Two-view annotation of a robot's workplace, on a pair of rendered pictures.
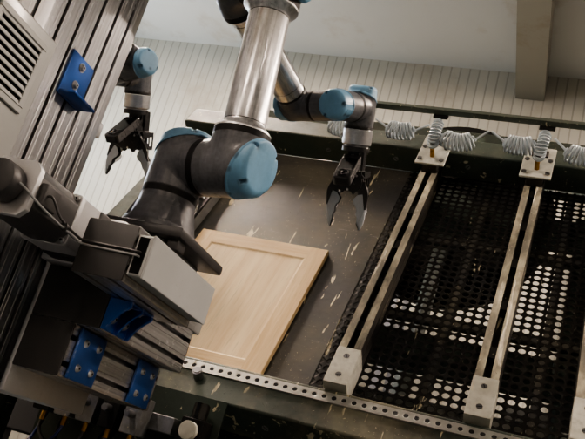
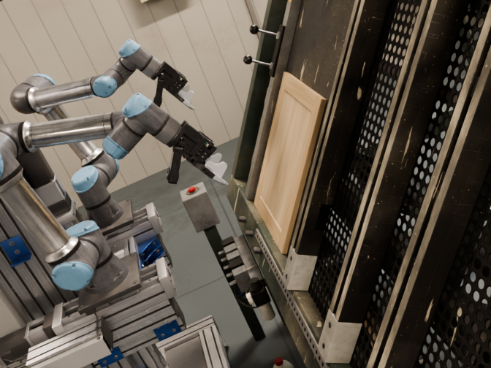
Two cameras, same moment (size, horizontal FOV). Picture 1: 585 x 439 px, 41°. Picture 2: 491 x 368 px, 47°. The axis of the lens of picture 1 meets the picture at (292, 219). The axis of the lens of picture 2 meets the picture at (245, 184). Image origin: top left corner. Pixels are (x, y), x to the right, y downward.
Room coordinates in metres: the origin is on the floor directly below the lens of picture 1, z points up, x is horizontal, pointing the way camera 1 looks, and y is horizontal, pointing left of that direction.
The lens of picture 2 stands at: (1.33, -1.56, 2.01)
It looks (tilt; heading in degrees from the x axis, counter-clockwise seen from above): 26 degrees down; 66
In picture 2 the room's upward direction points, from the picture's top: 22 degrees counter-clockwise
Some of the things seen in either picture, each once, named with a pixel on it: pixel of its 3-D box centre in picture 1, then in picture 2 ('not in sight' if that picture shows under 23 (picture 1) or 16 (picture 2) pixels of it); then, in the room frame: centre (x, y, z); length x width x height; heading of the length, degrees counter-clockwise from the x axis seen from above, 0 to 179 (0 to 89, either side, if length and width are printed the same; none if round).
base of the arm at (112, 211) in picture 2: not in sight; (101, 209); (1.68, 0.72, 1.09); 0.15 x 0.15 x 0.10
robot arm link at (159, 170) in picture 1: (183, 165); (85, 242); (1.50, 0.25, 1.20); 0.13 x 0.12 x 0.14; 56
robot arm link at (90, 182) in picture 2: not in sight; (89, 185); (1.68, 0.72, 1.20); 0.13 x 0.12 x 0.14; 45
